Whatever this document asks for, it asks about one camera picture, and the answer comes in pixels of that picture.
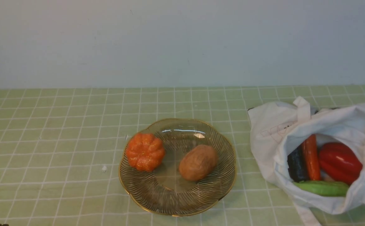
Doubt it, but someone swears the orange carrot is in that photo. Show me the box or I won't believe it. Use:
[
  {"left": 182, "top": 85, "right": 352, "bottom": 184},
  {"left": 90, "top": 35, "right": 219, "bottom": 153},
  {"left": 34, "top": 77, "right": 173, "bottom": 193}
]
[{"left": 301, "top": 134, "right": 321, "bottom": 181}]

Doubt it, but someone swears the green cucumber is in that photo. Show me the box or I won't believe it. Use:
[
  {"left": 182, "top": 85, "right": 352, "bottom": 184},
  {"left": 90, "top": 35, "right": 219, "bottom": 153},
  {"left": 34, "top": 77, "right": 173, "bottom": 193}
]
[{"left": 293, "top": 181, "right": 349, "bottom": 196}]

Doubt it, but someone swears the brown potato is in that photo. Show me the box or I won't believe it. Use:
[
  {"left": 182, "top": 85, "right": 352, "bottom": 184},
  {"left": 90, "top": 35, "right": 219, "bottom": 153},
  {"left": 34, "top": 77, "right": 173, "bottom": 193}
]
[{"left": 179, "top": 144, "right": 218, "bottom": 181}]

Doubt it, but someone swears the small orange pumpkin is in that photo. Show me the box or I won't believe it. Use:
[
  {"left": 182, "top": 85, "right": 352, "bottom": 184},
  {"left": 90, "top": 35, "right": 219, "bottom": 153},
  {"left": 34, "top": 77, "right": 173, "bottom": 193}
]
[{"left": 125, "top": 133, "right": 165, "bottom": 172}]

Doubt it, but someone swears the green checkered tablecloth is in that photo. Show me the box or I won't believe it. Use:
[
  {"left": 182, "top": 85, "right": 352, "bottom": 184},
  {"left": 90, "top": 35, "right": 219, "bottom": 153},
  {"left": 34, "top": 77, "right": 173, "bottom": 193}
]
[{"left": 0, "top": 85, "right": 365, "bottom": 226}]

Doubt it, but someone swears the glass plate with gold rim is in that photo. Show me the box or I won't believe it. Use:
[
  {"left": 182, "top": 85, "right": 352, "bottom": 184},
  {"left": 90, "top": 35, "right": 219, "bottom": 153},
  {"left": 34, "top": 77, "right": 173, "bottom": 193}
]
[{"left": 118, "top": 118, "right": 237, "bottom": 217}]

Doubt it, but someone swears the red bell pepper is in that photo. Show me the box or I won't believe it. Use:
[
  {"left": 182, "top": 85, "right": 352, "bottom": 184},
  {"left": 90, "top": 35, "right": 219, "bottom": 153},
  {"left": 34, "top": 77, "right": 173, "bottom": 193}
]
[{"left": 319, "top": 143, "right": 363, "bottom": 186}]

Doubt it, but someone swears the white cloth tote bag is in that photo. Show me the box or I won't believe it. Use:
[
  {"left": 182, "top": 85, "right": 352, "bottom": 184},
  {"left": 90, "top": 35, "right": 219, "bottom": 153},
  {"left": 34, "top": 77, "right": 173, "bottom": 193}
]
[{"left": 248, "top": 96, "right": 365, "bottom": 226}]

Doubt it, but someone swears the dark purple eggplant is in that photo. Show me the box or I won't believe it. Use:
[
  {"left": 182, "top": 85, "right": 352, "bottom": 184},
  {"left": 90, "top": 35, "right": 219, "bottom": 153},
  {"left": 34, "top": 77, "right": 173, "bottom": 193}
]
[{"left": 287, "top": 146, "right": 310, "bottom": 183}]

